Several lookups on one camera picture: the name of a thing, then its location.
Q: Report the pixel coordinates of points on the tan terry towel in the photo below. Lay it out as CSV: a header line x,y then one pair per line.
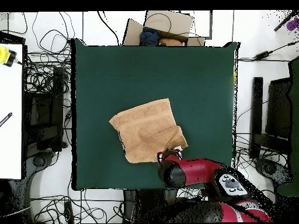
x,y
144,128

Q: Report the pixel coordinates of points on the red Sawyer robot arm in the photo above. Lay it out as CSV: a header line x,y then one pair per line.
x,y
198,170

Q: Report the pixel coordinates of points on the dark green table cloth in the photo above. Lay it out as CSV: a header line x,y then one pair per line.
x,y
116,77

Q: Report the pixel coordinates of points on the black upright bar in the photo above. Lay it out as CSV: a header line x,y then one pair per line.
x,y
256,112

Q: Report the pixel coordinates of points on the orange garment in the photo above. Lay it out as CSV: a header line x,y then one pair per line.
x,y
170,42

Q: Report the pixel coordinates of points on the dark blue garment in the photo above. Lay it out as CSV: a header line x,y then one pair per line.
x,y
149,37

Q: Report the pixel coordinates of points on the black equipment rack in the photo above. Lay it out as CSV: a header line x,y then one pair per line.
x,y
46,112

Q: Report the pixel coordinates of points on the green cloth covered table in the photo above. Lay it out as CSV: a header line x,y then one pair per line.
x,y
294,116

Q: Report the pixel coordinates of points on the brown cardboard box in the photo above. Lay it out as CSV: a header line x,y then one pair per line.
x,y
168,22

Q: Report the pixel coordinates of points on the black power adapter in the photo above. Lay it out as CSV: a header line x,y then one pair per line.
x,y
261,55

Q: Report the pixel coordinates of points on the black marker pen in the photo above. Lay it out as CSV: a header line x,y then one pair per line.
x,y
5,119

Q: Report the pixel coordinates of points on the white side table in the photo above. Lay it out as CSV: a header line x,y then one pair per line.
x,y
10,93

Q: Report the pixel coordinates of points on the purple round object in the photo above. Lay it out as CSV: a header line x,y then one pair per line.
x,y
292,25

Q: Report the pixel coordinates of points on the yellow and black tool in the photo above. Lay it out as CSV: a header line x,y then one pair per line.
x,y
3,56

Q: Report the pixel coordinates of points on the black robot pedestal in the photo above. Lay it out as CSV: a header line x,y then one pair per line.
x,y
140,203

